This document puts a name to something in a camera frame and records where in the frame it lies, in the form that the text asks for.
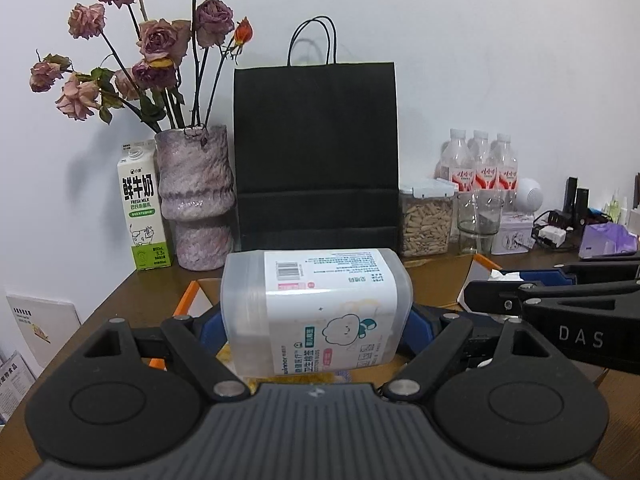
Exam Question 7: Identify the white booklet against wall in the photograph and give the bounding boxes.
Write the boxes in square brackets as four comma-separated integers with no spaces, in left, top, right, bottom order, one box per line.
[5,294,81,366]

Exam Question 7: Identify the white round device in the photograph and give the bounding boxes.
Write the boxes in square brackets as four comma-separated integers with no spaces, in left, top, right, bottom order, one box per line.
[515,177,545,212]

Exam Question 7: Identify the purple ceramic vase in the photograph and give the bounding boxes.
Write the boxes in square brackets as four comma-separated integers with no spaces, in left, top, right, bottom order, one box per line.
[154,125,236,271]

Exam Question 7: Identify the stack of printed papers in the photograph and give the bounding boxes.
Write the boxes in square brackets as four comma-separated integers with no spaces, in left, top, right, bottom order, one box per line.
[0,350,38,421]

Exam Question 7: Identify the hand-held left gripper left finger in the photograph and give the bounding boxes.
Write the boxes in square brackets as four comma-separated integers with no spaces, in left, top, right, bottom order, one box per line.
[82,306,252,404]

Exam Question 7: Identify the clear glass cup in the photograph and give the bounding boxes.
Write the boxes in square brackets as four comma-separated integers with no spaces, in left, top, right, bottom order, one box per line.
[457,191,506,256]

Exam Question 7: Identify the white green milk carton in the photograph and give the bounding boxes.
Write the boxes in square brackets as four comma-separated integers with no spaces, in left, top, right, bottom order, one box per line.
[117,141,172,271]

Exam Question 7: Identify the orange-edged cardboard box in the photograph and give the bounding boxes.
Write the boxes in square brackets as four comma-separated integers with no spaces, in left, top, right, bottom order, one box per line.
[149,254,608,391]

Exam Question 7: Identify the small cosmetic bottles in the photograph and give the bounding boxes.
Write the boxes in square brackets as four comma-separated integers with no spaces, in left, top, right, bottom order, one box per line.
[607,190,628,223]

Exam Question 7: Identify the black paper bag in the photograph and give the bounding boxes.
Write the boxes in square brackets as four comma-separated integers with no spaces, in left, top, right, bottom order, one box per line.
[233,16,401,256]

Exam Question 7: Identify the clear seed container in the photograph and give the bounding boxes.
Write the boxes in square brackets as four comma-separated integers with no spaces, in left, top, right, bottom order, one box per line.
[399,178,457,259]

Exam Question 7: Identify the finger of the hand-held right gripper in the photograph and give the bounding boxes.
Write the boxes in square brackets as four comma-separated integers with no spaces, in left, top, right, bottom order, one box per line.
[517,255,640,286]
[465,280,640,317]

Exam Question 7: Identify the clear cotton swab box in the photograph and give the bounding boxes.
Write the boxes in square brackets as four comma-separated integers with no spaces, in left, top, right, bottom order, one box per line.
[220,248,415,376]

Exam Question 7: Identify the dried pink rose bouquet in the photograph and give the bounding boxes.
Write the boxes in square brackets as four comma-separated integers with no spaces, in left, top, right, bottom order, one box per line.
[29,0,253,133]

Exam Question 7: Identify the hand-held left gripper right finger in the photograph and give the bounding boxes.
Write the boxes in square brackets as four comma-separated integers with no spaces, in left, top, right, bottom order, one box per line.
[380,309,551,404]

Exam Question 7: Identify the black power adapters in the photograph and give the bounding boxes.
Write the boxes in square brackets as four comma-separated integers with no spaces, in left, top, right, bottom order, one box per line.
[547,176,592,231]

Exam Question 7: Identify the wooden desktop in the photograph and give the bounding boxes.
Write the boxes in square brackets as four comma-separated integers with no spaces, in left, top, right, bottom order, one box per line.
[0,247,640,461]

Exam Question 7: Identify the white charger plug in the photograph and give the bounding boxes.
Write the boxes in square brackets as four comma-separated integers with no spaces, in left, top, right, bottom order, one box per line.
[537,225,567,248]

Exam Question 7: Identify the purple tissue pack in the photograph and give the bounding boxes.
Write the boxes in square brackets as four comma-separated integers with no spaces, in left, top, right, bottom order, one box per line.
[580,222,640,259]

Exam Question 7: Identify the clear red-label water bottle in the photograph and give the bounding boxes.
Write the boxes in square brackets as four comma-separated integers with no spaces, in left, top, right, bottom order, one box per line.
[492,133,518,193]
[470,130,496,193]
[440,128,475,193]

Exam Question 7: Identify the white printed tin box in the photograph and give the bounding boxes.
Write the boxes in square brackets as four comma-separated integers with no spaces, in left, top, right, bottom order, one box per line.
[491,211,535,256]

